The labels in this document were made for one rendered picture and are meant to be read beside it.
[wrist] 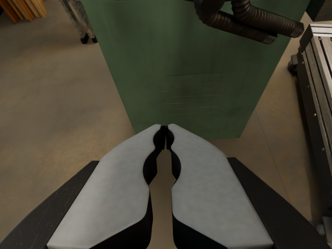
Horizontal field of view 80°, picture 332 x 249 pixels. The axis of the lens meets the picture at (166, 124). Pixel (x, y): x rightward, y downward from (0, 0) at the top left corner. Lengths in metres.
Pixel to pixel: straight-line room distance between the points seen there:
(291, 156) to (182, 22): 0.70
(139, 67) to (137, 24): 0.12
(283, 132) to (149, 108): 0.60
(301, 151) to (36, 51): 1.56
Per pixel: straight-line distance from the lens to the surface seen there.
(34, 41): 1.70
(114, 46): 0.51
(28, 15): 1.92
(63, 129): 1.06
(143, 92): 0.61
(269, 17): 0.36
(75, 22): 1.43
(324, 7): 0.51
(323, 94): 0.91
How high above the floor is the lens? 0.78
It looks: 58 degrees down
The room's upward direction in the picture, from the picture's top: 7 degrees counter-clockwise
